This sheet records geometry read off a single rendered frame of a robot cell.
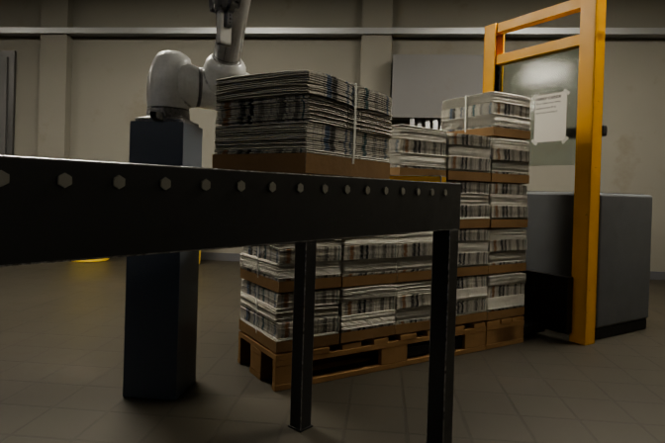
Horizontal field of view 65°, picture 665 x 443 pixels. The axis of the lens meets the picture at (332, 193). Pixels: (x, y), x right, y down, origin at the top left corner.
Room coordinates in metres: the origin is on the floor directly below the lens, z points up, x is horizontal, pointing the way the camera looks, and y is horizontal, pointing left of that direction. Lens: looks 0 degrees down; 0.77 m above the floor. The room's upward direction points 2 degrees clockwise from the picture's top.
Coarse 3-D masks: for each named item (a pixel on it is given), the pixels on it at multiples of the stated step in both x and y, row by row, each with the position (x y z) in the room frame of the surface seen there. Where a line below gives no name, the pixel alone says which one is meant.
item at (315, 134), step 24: (288, 72) 1.13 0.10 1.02; (312, 72) 1.10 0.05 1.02; (240, 96) 1.21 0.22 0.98; (264, 96) 1.17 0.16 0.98; (288, 96) 1.13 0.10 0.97; (312, 96) 1.12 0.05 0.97; (336, 96) 1.19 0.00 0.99; (216, 120) 1.26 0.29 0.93; (240, 120) 1.21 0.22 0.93; (264, 120) 1.17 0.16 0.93; (288, 120) 1.14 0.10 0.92; (312, 120) 1.12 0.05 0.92; (336, 120) 1.19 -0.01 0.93; (216, 144) 1.26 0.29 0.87; (240, 144) 1.21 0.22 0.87; (264, 144) 1.17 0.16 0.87; (288, 144) 1.14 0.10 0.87; (312, 144) 1.13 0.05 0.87; (336, 144) 1.20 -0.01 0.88
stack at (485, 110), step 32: (480, 96) 2.66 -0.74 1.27; (512, 96) 2.66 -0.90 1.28; (448, 128) 2.85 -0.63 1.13; (480, 128) 2.65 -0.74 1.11; (512, 128) 2.66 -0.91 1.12; (512, 160) 2.65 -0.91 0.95; (512, 192) 2.66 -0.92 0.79; (512, 256) 2.67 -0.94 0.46; (512, 288) 2.68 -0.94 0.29; (512, 320) 2.68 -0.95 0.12
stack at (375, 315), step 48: (480, 192) 2.55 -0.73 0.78; (336, 240) 2.10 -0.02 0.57; (384, 240) 2.22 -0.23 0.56; (480, 240) 2.55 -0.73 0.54; (336, 288) 2.16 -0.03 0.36; (384, 288) 2.23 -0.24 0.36; (480, 288) 2.54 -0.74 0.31; (240, 336) 2.25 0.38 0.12; (288, 336) 1.99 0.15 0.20; (384, 336) 2.26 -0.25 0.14; (480, 336) 2.55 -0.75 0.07; (288, 384) 1.99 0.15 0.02
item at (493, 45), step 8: (496, 24) 3.26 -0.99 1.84; (488, 32) 3.31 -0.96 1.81; (496, 32) 3.26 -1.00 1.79; (488, 40) 3.30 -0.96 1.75; (496, 40) 3.35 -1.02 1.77; (504, 40) 3.30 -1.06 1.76; (488, 48) 3.30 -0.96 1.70; (496, 48) 3.35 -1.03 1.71; (504, 48) 3.30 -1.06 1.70; (488, 56) 3.30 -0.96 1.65; (488, 64) 3.30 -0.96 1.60; (488, 72) 3.30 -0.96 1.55; (496, 72) 3.29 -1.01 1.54; (488, 80) 3.29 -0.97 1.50; (496, 80) 3.29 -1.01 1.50; (488, 88) 3.29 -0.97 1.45; (496, 88) 3.29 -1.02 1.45
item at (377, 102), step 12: (360, 96) 1.28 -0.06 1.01; (372, 96) 1.31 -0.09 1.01; (384, 96) 1.37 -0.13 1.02; (372, 108) 1.32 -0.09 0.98; (384, 108) 1.37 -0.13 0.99; (360, 120) 1.28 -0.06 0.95; (372, 120) 1.32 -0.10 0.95; (384, 120) 1.37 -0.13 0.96; (360, 132) 1.28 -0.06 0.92; (372, 132) 1.32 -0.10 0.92; (384, 132) 1.37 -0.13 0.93; (360, 144) 1.28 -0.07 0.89; (372, 144) 1.33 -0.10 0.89; (384, 144) 1.38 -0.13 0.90; (360, 156) 1.29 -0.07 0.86; (372, 156) 1.33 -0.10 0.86; (384, 156) 1.39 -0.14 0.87
